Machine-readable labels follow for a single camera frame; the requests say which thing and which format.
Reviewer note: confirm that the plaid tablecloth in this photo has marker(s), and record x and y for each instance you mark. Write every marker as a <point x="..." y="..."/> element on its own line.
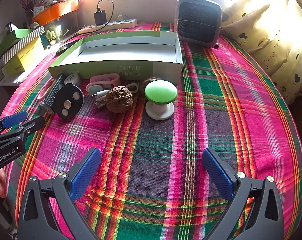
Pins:
<point x="216" y="105"/>

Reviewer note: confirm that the grey portable heater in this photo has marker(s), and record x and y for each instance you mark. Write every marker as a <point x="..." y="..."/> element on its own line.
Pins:
<point x="198" y="22"/>

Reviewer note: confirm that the light brown walnut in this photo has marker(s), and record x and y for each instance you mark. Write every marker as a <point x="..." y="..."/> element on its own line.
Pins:
<point x="119" y="99"/>

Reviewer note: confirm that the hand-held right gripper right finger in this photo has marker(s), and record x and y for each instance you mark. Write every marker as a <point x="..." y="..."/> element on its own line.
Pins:
<point x="216" y="175"/>

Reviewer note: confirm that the black charger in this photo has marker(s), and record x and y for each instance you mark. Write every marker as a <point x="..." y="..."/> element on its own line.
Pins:
<point x="100" y="18"/>

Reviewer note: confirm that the dark brown walnut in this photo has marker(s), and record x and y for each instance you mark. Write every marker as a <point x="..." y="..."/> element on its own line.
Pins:
<point x="146" y="83"/>

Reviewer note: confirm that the small green picture card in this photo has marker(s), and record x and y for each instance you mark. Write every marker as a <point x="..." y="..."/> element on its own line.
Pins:
<point x="50" y="35"/>

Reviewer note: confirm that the green mushroom-shaped knob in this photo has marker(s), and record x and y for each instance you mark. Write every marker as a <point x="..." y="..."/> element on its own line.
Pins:
<point x="161" y="91"/>

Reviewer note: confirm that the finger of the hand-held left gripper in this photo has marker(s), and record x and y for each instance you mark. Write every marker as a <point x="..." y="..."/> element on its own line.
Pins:
<point x="28" y="128"/>
<point x="14" y="118"/>

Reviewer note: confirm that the white plastic sheet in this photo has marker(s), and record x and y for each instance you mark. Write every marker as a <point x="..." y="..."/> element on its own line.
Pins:
<point x="10" y="81"/>

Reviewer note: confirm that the black smartphone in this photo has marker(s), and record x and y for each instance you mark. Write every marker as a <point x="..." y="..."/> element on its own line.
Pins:
<point x="62" y="50"/>

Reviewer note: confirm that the person's left hand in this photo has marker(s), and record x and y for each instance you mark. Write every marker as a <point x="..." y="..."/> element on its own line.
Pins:
<point x="1" y="182"/>

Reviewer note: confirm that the black round disc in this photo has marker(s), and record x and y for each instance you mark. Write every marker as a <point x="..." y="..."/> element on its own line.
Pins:
<point x="69" y="92"/>

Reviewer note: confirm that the white plug adapter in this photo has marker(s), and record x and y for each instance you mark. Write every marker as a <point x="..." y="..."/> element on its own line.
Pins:
<point x="119" y="17"/>

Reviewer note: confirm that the yellow cardboard box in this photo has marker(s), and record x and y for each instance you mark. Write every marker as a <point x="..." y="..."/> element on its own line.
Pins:
<point x="20" y="61"/>

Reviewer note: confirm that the green and white cardboard box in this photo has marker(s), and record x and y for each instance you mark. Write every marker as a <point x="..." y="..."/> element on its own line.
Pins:
<point x="131" y="52"/>

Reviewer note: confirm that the orange tray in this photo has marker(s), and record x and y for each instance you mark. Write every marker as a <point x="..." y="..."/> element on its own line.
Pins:
<point x="55" y="10"/>

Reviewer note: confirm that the white power strip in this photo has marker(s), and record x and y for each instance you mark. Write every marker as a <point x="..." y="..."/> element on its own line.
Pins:
<point x="116" y="24"/>

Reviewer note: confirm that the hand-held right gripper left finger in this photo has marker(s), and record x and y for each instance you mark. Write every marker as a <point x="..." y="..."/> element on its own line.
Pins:
<point x="86" y="175"/>

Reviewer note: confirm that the striped cardboard box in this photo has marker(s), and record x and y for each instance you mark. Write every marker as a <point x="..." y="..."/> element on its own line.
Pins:
<point x="23" y="45"/>

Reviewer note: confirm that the white round cap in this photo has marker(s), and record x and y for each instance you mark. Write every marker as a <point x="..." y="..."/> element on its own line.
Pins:
<point x="72" y="78"/>

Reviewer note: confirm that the cream heart-print curtain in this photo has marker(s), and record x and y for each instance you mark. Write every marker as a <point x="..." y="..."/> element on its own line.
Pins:
<point x="273" y="30"/>

